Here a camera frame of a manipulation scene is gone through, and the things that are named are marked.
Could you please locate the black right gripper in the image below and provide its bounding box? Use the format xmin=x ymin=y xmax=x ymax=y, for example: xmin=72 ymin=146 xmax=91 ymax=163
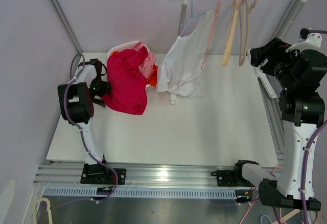
xmin=250 ymin=38 xmax=303 ymax=91

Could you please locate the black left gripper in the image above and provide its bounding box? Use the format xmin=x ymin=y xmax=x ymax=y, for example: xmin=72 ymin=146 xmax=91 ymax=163
xmin=88 ymin=77 xmax=111 ymax=108

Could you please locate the crimson t shirt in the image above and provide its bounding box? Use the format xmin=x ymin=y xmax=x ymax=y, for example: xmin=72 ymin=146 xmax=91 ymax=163
xmin=102 ymin=47 xmax=148 ymax=115

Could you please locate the cream hanger of crimson shirt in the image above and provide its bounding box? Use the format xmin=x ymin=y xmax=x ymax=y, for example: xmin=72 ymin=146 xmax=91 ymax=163
xmin=239 ymin=0 xmax=258 ymax=66

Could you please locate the pink wire hanger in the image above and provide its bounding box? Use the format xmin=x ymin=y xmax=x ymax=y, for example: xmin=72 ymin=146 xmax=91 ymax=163
xmin=201 ymin=0 xmax=221 ymax=69
xmin=239 ymin=165 xmax=286 ymax=224

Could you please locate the orange t shirt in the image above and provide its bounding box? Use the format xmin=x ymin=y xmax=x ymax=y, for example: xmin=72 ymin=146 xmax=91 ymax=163
xmin=111 ymin=51 xmax=158 ymax=87

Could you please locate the cream wooden hanger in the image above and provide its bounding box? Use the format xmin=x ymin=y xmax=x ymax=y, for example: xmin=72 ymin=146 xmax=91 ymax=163
xmin=221 ymin=0 xmax=241 ymax=67

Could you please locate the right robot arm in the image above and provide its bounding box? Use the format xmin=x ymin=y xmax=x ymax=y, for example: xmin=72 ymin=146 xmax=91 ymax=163
xmin=232 ymin=38 xmax=326 ymax=211

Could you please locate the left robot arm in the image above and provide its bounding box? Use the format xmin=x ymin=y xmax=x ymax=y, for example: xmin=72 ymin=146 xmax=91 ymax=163
xmin=57 ymin=59 xmax=111 ymax=165

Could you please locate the pale pink t shirt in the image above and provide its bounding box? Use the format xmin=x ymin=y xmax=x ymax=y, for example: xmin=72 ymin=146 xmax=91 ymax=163
xmin=156 ymin=11 xmax=215 ymax=98

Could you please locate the cream hanger at left floor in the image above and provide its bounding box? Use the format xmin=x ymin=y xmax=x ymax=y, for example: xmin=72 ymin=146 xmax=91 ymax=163
xmin=32 ymin=197 xmax=54 ymax=224

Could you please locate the wooden hanger on floor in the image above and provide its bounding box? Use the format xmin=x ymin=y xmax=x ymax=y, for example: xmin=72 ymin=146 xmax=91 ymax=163
xmin=280 ymin=209 xmax=324 ymax=223

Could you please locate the white plastic basket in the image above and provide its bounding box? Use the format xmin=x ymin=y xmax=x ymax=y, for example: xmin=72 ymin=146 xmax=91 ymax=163
xmin=107 ymin=41 xmax=155 ymax=91

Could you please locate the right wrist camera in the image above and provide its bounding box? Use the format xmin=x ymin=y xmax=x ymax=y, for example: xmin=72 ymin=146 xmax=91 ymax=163
xmin=286 ymin=28 xmax=322 ymax=53

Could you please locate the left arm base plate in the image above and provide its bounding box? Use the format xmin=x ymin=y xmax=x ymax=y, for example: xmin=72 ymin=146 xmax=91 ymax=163
xmin=80 ymin=164 xmax=126 ymax=185

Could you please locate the white slotted cable duct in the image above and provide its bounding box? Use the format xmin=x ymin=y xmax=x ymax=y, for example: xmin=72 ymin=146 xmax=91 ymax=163
xmin=43 ymin=187 xmax=237 ymax=200

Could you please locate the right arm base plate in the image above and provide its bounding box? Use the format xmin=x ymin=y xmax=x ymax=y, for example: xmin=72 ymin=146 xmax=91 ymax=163
xmin=211 ymin=170 xmax=252 ymax=187

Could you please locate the pink wire hanger on floor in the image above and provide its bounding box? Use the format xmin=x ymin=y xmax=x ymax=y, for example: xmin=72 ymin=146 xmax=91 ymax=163
xmin=239 ymin=165 xmax=286 ymax=224

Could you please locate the blue wire hanger on floor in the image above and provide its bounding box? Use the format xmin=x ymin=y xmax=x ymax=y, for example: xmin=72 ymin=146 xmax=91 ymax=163
xmin=260 ymin=215 xmax=273 ymax=224

